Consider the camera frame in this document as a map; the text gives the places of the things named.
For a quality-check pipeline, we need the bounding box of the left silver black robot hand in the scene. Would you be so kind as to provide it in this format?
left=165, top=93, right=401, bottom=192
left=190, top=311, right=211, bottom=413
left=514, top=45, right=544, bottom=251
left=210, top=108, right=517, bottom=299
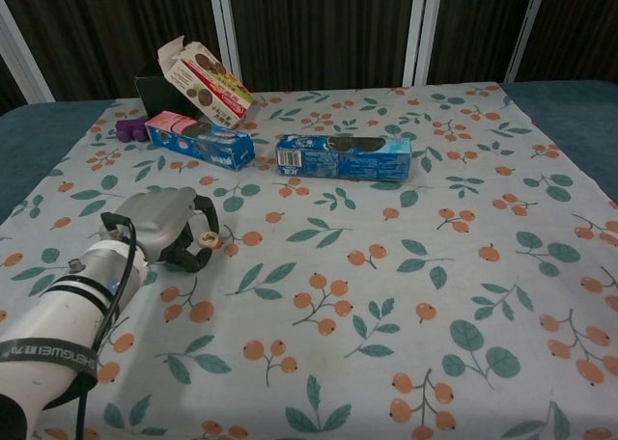
left=111, top=186, right=221, bottom=274

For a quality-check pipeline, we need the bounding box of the teal table cover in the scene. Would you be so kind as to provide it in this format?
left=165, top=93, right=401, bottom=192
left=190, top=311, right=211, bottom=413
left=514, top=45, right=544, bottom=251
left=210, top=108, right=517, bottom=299
left=0, top=80, right=618, bottom=224

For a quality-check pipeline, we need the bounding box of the purple plastic block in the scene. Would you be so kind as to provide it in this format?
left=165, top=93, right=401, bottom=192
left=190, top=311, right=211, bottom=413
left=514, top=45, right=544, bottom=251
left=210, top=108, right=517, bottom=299
left=114, top=118, right=151, bottom=145

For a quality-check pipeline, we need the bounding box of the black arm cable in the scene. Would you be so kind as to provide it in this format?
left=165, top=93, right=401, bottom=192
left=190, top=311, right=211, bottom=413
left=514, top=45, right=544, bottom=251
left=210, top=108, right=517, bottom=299
left=99, top=211, right=139, bottom=440

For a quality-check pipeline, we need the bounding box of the pink blue Oreo box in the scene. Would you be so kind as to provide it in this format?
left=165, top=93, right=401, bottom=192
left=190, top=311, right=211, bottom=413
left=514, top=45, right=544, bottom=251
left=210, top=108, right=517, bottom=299
left=145, top=110, right=256, bottom=172

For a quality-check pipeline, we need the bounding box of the dark folding room divider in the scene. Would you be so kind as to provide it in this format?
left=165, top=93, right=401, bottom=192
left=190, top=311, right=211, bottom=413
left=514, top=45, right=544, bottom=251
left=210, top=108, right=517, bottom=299
left=0, top=0, right=618, bottom=106

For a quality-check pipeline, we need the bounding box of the floral fruit print tablecloth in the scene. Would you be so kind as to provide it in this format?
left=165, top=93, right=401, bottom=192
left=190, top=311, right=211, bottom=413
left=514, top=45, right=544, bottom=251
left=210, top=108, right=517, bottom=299
left=0, top=81, right=618, bottom=440

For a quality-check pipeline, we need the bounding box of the white red cookie box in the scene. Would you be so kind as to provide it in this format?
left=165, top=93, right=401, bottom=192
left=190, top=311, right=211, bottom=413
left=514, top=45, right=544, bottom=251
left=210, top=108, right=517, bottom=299
left=157, top=35, right=256, bottom=130

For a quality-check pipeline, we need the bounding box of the black open box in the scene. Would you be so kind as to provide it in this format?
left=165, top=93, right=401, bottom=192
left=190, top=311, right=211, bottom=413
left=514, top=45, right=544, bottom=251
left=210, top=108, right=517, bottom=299
left=134, top=61, right=197, bottom=123

